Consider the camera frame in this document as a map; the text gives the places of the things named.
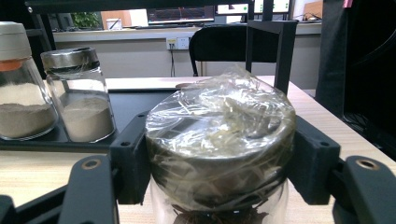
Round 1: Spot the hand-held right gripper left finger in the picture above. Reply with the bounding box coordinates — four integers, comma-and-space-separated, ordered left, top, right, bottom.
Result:
108, 111, 152, 205

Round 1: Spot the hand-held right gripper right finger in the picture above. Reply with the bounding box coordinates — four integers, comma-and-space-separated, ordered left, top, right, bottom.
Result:
288, 115, 342, 205

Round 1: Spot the black metal shelf rack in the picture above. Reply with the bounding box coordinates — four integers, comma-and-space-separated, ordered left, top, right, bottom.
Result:
0, 0, 299, 153

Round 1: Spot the silver lid glass jar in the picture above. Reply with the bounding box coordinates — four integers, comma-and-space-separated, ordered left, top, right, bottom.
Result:
40, 46, 117, 144

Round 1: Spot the silver metal can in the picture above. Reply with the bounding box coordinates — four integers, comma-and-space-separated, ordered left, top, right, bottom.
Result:
144, 64, 297, 224

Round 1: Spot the white lid glass jar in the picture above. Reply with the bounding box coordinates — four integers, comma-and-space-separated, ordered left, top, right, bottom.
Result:
0, 21, 60, 142

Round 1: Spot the dark curtain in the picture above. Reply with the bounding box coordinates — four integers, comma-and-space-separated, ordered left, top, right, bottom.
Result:
316, 0, 396, 161

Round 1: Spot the black chair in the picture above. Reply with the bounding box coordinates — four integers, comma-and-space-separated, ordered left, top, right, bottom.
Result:
188, 23, 281, 77

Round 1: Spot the green potted plant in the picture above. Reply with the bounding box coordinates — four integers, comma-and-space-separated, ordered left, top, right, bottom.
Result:
71, 11, 102, 30

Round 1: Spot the brown cardboard box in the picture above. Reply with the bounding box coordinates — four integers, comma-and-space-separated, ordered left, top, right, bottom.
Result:
303, 1, 324, 20

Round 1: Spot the dark computer monitor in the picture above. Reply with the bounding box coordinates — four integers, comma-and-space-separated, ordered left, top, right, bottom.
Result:
147, 6, 216, 26

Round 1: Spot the bright computer monitor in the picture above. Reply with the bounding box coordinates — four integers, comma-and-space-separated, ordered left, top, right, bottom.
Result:
253, 0, 291, 14
217, 3, 250, 15

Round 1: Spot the black wall socket cable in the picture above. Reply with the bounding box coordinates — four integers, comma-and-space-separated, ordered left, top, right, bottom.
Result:
169, 48, 177, 77

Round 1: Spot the white wall socket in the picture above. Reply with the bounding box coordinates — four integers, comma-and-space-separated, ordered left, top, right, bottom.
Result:
165, 36, 191, 50

